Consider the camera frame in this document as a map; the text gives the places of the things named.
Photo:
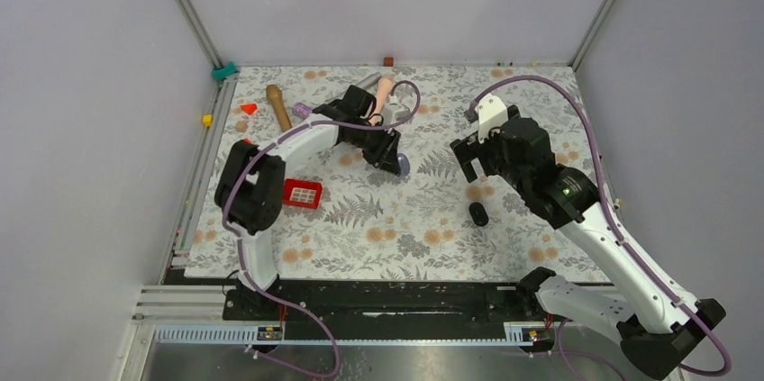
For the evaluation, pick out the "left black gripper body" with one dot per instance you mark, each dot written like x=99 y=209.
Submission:
x=374 y=144

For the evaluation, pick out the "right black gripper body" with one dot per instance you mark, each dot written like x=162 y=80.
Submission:
x=491 y=157

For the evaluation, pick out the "lilac oval earbud case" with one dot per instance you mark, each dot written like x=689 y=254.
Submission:
x=404 y=164

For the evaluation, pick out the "black earbud charging case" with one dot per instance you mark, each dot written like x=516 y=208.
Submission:
x=478 y=214

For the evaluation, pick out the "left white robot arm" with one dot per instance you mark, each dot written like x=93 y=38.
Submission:
x=253 y=179

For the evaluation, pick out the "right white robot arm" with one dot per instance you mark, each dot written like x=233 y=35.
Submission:
x=655 y=323

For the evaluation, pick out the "silver grey microphone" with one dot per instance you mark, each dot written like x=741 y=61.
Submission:
x=369 y=81

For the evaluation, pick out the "pink toy microphone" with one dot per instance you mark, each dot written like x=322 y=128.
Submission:
x=384 y=87

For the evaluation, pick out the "floral patterned mat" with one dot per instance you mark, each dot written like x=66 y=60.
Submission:
x=373 y=225

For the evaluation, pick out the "purple glitter microphone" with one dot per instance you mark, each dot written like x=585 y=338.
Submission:
x=301 y=110

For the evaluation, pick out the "red lego brick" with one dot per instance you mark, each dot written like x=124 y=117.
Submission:
x=302 y=193

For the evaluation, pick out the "brown toy microphone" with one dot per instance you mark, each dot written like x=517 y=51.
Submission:
x=274 y=96

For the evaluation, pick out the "red triangle block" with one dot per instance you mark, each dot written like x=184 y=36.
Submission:
x=249 y=109

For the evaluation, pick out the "yellow small block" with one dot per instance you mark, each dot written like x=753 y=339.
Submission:
x=207 y=120

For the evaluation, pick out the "teal corner clip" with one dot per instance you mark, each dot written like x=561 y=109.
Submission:
x=220 y=74

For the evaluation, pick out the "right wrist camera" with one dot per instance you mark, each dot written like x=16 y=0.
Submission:
x=489 y=112

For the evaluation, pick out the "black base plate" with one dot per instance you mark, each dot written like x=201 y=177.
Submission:
x=380 y=311

